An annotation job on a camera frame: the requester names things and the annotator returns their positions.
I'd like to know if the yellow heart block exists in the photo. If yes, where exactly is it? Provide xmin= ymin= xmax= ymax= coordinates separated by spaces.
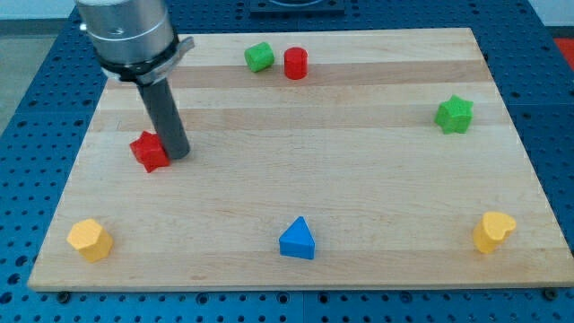
xmin=472 ymin=211 xmax=517 ymax=254

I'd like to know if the red star block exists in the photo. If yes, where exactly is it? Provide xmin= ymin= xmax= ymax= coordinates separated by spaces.
xmin=129 ymin=131 xmax=170 ymax=173

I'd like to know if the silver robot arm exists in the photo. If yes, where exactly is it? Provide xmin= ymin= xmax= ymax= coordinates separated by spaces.
xmin=75 ymin=0 xmax=195 ymax=86

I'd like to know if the wooden board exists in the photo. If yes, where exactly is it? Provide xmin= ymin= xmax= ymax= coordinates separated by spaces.
xmin=28 ymin=28 xmax=573 ymax=292

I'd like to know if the green cylinder block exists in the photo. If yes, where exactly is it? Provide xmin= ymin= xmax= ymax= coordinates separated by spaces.
xmin=244 ymin=42 xmax=274 ymax=73

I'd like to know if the red cylinder block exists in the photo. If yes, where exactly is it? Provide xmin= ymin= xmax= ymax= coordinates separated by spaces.
xmin=283 ymin=47 xmax=308 ymax=80

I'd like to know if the green star block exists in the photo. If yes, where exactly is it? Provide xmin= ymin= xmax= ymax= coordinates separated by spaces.
xmin=434 ymin=95 xmax=474 ymax=135

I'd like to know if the dark grey pointer rod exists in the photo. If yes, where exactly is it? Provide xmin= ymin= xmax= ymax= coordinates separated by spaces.
xmin=137 ymin=79 xmax=190 ymax=160

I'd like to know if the blue triangle block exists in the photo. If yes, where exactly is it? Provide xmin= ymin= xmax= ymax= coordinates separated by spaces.
xmin=279 ymin=216 xmax=316 ymax=260

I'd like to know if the yellow hexagon block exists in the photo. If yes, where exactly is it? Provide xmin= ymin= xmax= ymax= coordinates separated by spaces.
xmin=66 ymin=218 xmax=114 ymax=263

